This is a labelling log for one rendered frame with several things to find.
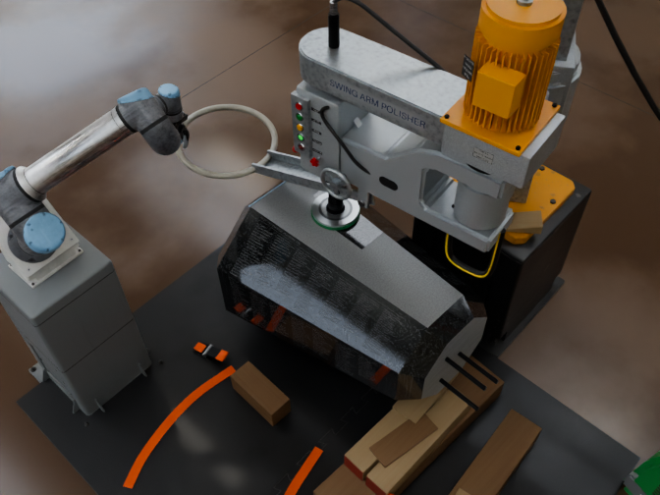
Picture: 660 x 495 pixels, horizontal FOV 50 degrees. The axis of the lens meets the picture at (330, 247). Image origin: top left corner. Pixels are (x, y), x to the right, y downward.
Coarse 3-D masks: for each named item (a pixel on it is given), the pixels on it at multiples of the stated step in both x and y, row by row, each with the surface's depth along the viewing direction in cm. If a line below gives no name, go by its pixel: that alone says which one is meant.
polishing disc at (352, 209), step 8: (320, 200) 322; (344, 200) 322; (352, 200) 322; (312, 208) 319; (320, 208) 319; (352, 208) 318; (320, 216) 316; (328, 216) 316; (336, 216) 316; (344, 216) 315; (352, 216) 315; (328, 224) 313; (336, 224) 313; (344, 224) 312
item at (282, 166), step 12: (276, 156) 331; (288, 156) 325; (264, 168) 323; (276, 168) 328; (288, 168) 325; (300, 168) 323; (288, 180) 317; (300, 180) 311; (312, 180) 305; (360, 204) 288; (372, 204) 290
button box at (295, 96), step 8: (296, 96) 265; (304, 104) 265; (296, 112) 271; (304, 112) 268; (296, 120) 274; (304, 120) 271; (296, 128) 277; (304, 128) 274; (296, 136) 281; (304, 136) 277; (296, 144) 284; (304, 144) 281; (304, 152) 284
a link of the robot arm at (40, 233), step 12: (24, 216) 264; (36, 216) 264; (48, 216) 266; (12, 228) 266; (24, 228) 263; (36, 228) 264; (48, 228) 266; (60, 228) 269; (24, 240) 266; (36, 240) 264; (48, 240) 266; (60, 240) 269; (36, 252) 270; (48, 252) 270
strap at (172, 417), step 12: (228, 372) 361; (204, 384) 356; (216, 384) 356; (192, 396) 352; (180, 408) 348; (168, 420) 344; (156, 432) 340; (156, 444) 337; (144, 456) 333; (312, 456) 332; (132, 468) 329; (300, 468) 328; (132, 480) 325; (300, 480) 324; (288, 492) 321
